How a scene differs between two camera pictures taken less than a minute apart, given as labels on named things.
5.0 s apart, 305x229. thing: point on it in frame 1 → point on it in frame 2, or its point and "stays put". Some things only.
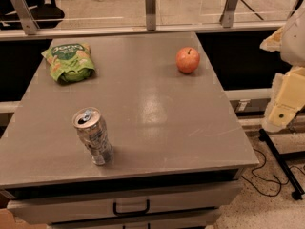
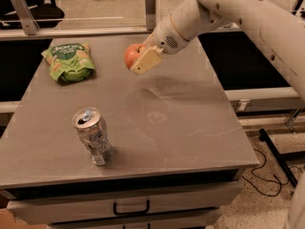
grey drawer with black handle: [60, 209] stays put
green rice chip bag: [71, 62] stays put
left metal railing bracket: [23, 11] stays put
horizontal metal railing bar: [23, 33] stays put
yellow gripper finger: [287, 100] → [165, 38]
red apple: [188, 59] → [132, 52]
